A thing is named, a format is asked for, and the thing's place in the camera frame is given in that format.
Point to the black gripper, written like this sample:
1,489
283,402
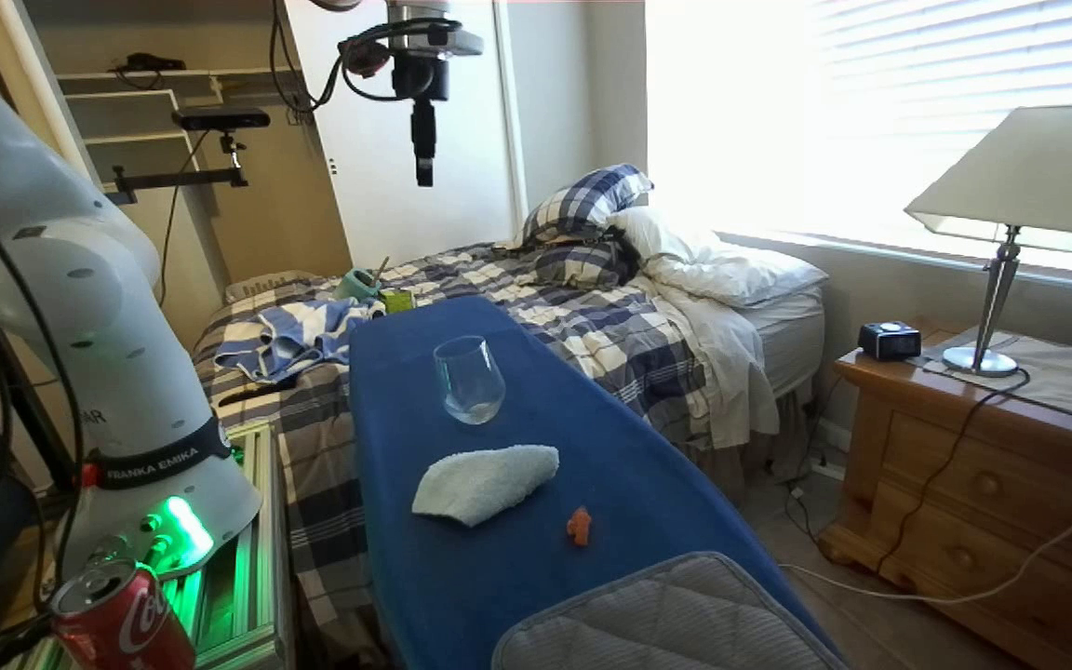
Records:
417,77

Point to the small light blue towel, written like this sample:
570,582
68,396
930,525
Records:
483,486

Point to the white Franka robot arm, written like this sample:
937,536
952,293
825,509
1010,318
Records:
75,298

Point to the clear glass cup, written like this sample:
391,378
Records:
472,384

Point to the small green toy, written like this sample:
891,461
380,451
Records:
369,286

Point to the blue plaid pillow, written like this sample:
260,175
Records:
592,198

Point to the blue white crumpled cloth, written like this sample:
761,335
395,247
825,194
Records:
287,339

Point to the white closet shelf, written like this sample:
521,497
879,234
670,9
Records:
164,86

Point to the bed with plaid blanket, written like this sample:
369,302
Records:
612,335

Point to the white pillow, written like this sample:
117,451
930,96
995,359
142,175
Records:
724,267

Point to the small orange object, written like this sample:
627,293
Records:
577,530

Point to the blue covered ironing board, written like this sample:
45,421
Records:
500,582

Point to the white window blinds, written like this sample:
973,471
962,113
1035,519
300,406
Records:
910,113

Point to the small black alarm clock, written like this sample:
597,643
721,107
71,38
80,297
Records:
891,339

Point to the grey quilted iron pad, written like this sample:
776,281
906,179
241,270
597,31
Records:
670,618

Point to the red cola can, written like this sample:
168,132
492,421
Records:
129,626

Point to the table lamp white shade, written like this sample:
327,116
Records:
1033,173

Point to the wooden nightstand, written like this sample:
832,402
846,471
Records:
985,497

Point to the light cloth on nightstand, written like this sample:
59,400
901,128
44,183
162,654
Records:
1057,378

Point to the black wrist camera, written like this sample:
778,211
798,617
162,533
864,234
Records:
367,53

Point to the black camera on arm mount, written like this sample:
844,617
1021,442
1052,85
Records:
221,121

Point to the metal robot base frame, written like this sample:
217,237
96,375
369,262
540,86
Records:
243,582

